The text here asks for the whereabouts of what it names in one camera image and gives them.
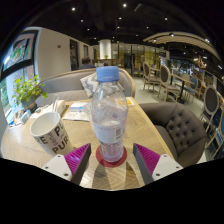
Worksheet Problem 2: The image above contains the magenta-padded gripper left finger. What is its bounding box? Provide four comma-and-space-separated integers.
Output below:
42, 143, 92, 186

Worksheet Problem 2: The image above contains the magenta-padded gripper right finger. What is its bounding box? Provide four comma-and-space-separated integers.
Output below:
132, 143, 184, 186

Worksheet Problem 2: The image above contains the clear blue-capped water bottle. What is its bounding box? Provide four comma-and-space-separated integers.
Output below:
89, 65, 129, 164

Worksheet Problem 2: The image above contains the flat round red coaster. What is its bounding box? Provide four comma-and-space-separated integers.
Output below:
95, 145, 128, 168

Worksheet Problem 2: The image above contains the white printed mug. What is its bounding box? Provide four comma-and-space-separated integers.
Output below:
29, 111, 75, 158

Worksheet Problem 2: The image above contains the dark grey tufted armchair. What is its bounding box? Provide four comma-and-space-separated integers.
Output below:
139, 101, 208, 168

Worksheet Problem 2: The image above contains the yellow card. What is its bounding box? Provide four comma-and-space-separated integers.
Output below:
125, 97, 136, 107

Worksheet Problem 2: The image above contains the grey upholstered sofa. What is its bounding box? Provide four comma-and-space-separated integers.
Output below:
34, 67, 137, 108

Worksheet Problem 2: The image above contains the potted green plant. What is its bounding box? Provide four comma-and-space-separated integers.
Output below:
12, 74, 49, 111

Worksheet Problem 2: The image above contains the dark café table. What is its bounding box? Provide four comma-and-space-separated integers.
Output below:
171, 73, 194, 104

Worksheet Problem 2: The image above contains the group of dining chairs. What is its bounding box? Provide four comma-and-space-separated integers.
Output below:
141, 61, 224, 158

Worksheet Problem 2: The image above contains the person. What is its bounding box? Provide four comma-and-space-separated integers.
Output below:
78, 57, 96, 70

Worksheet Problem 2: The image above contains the white round column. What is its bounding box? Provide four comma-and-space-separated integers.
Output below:
99, 39, 113, 60

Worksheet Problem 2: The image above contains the group of ceiling lights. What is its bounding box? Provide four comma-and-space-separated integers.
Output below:
66, 2, 214, 44

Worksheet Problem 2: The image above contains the framed colourful wall picture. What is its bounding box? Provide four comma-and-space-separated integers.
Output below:
1, 29, 39, 73

